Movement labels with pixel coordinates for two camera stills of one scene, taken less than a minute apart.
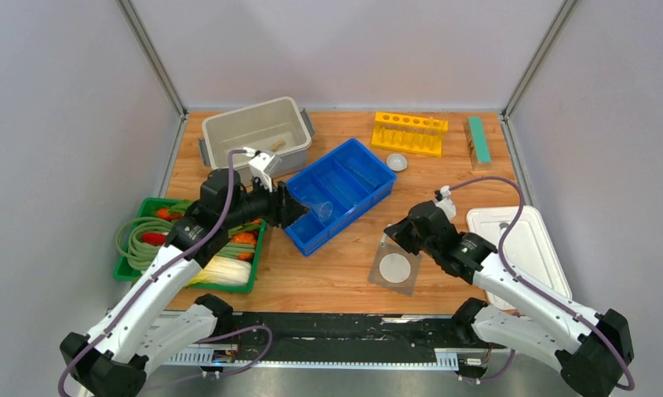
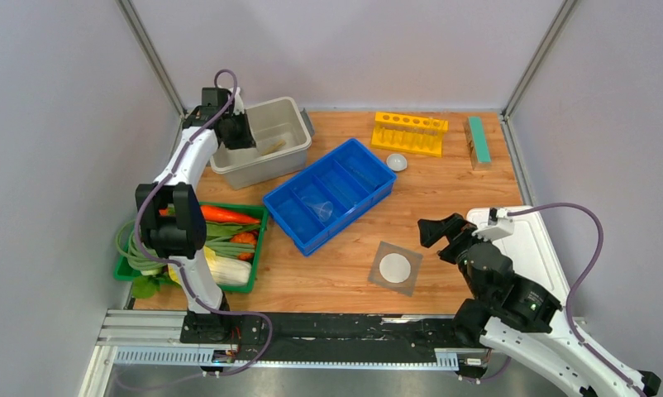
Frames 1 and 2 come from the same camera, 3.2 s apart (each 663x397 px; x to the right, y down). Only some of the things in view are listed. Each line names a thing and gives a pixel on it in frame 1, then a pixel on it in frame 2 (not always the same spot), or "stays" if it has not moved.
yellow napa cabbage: [222, 270] stays
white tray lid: [528, 247] stays
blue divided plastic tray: [337, 189] stays
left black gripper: [283, 209] to [247, 141]
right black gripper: [398, 233] to [431, 231]
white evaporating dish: [397, 162] stays
